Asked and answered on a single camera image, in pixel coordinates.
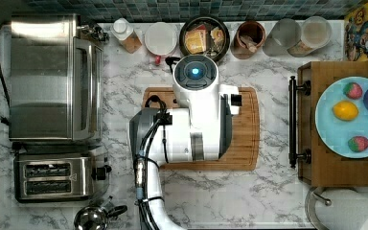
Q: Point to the yellow cereal box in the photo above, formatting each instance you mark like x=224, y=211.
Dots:
x=356, y=35

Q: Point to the wooden drawer box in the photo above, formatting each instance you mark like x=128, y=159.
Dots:
x=316, y=163

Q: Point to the wooden cutting board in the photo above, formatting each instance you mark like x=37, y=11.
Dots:
x=243, y=152

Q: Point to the spice bottle white cap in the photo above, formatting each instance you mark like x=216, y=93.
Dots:
x=126, y=35

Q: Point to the frosted plastic cup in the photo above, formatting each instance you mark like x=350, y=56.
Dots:
x=285, y=34

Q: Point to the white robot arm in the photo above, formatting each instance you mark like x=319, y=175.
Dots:
x=199, y=129

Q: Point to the black bowl with snacks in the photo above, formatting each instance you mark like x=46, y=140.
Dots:
x=204, y=35

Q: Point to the small steel kettle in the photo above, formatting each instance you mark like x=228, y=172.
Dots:
x=97, y=216

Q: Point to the paper towel roll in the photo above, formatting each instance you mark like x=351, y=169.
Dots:
x=348, y=210

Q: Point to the light blue plate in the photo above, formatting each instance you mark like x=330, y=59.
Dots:
x=335, y=133

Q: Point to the white lidded jar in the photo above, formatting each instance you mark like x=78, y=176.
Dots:
x=160, y=40

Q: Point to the red toy strawberry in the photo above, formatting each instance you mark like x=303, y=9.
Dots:
x=358, y=143
x=353, y=90

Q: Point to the brown wooden cup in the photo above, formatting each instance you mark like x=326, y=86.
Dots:
x=248, y=38

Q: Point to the paper towel holder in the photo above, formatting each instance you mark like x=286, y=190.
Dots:
x=313, y=196

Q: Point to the yellow toy lemon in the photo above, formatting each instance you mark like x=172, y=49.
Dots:
x=345, y=111

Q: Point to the stainless toaster oven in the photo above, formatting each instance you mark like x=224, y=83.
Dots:
x=56, y=78

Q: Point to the upper red toy strawberry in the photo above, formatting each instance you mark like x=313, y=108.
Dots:
x=353, y=90

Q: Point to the lower red toy strawberry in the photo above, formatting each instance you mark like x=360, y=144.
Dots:
x=358, y=143

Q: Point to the silver two-slot toaster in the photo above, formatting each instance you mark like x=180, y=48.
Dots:
x=60, y=177

